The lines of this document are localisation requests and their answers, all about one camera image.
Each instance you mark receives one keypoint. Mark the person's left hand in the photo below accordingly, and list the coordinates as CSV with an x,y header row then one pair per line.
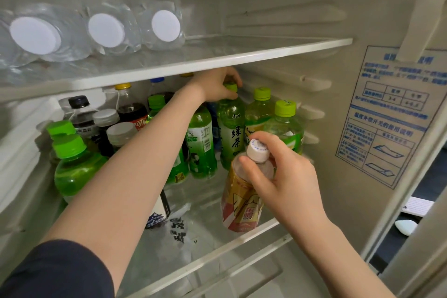
x,y
213,86

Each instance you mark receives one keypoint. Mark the person's right hand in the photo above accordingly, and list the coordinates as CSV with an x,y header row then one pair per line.
x,y
293,189

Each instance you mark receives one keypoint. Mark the cola bottle yellow cap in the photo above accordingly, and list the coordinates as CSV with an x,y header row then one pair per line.
x,y
186,75
131,112

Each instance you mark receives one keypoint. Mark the blue sports drink bottle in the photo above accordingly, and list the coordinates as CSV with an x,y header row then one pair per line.
x,y
213,126

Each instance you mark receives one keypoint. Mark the green tea bottle lime cap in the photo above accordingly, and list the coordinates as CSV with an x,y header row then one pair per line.
x,y
260,112
284,123
232,133

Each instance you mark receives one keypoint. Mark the orange energy drink bottle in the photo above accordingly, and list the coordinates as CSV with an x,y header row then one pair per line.
x,y
241,203

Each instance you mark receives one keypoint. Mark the cola bottle blue cap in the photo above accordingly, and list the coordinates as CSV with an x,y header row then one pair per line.
x,y
157,80

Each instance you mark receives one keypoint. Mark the iced tea bottle black cap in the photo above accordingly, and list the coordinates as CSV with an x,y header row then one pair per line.
x,y
82,119

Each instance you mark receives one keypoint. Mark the person's right forearm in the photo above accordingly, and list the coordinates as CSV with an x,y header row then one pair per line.
x,y
345,266

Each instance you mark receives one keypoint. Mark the person's left forearm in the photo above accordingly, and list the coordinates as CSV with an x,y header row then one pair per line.
x,y
122,186

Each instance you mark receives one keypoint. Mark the glass fridge shelf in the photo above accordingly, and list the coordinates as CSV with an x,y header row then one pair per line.
x,y
244,53
206,203

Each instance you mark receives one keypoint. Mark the glass crisper cover shelf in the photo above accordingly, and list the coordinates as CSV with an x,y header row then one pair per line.
x,y
251,258

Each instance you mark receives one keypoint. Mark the blue instruction sticker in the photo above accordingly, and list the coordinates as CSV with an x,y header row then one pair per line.
x,y
384,116

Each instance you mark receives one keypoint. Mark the pale rounded plastic object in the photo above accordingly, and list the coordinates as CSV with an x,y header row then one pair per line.
x,y
405,227

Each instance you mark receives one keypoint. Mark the printed clear plastic bag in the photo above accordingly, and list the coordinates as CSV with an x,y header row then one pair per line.
x,y
177,231

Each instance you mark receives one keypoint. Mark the white ribbed plastic object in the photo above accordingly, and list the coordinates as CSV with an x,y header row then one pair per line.
x,y
417,206

